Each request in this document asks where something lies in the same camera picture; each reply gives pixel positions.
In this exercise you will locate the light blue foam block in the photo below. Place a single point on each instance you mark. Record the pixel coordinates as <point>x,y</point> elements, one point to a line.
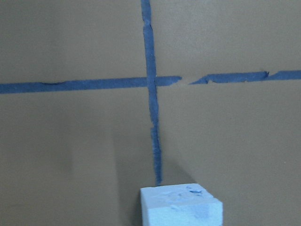
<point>180,205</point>

